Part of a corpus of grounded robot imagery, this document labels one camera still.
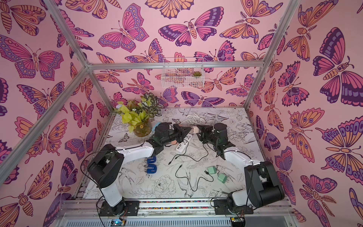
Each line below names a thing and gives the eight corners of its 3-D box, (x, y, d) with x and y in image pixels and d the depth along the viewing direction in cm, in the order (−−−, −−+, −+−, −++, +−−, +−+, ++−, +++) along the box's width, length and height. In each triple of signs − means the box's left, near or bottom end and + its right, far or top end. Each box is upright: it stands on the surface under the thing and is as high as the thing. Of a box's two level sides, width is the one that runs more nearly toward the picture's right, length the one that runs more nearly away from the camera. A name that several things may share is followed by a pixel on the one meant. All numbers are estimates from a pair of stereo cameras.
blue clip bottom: (147, 173, 88) (146, 171, 86) (148, 165, 91) (147, 163, 89) (156, 173, 88) (155, 171, 86) (157, 165, 91) (156, 163, 89)
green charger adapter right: (216, 179, 85) (217, 178, 83) (219, 173, 87) (220, 172, 85) (224, 183, 84) (225, 182, 82) (227, 177, 86) (228, 176, 84)
